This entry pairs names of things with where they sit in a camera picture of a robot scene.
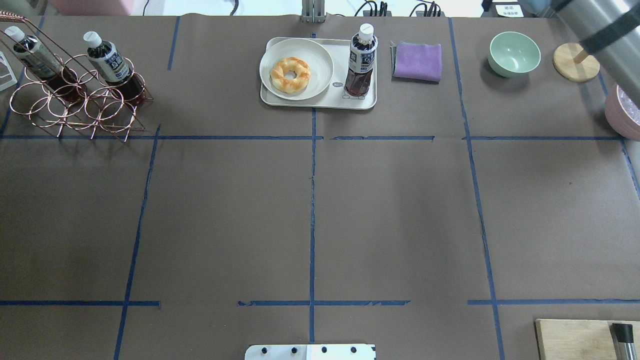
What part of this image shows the tea bottle white cap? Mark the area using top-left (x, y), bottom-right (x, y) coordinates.
top-left (344, 23), bottom-right (378, 97)

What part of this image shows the cream serving tray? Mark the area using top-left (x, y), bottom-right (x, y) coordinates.
top-left (260, 37), bottom-right (377, 110)

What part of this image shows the glazed twisted donut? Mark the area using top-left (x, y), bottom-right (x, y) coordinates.
top-left (270, 57), bottom-right (311, 94)

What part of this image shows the cream round plate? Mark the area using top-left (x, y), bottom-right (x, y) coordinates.
top-left (259, 38), bottom-right (334, 101)

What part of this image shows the purple folded cloth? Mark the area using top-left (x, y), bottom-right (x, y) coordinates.
top-left (391, 42), bottom-right (442, 83)

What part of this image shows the upper black power strip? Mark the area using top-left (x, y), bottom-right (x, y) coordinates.
top-left (354, 0), bottom-right (393, 18)

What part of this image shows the black power strip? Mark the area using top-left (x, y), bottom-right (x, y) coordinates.
top-left (409, 0), bottom-right (444, 18)
top-left (354, 0), bottom-right (393, 18)

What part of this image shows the lower black power strip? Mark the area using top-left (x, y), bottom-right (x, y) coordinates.
top-left (409, 0), bottom-right (444, 18)

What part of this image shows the mint green bowl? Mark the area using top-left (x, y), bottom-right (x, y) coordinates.
top-left (487, 31), bottom-right (542, 78)

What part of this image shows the wooden cup stand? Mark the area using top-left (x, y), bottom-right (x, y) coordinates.
top-left (552, 42), bottom-right (601, 84)

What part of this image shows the bamboo cutting board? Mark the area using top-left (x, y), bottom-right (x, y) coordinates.
top-left (535, 319), bottom-right (640, 360)

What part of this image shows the pink storage box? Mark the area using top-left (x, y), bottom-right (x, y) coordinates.
top-left (47, 0), bottom-right (135, 16)

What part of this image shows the pink bowl of ice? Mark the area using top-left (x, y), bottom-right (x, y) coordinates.
top-left (605, 83), bottom-right (640, 142)

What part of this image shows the steel muddler black tip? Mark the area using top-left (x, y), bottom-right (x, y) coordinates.
top-left (611, 323), bottom-right (639, 360)

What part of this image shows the aluminium frame post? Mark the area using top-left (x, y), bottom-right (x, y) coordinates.
top-left (301, 0), bottom-right (327, 23)

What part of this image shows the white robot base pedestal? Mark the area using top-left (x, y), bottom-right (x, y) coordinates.
top-left (244, 343), bottom-right (377, 360)

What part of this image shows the copper wire bottle rack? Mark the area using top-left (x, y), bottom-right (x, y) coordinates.
top-left (1, 11), bottom-right (154, 142)

